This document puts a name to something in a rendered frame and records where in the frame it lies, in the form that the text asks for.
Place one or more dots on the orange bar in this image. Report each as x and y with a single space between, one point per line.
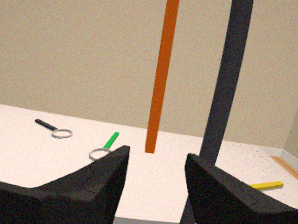
170 19

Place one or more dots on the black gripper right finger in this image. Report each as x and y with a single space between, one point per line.
219 198

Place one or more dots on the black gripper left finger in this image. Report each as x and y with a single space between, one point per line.
88 196

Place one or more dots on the grey loop with yellow handle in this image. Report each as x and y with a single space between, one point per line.
266 185

